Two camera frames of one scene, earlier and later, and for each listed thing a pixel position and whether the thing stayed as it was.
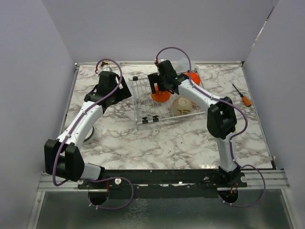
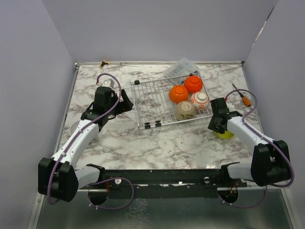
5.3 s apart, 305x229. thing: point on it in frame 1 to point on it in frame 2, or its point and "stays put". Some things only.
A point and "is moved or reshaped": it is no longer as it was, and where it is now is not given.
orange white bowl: x=161 y=96 to x=178 y=93
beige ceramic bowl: x=181 y=105 is moved or reshaped
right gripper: x=154 y=78 to x=212 y=126
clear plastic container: x=183 y=64 stays put
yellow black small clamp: x=103 y=63 stays put
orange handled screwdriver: x=244 y=98 stays put
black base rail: x=165 y=183 stays put
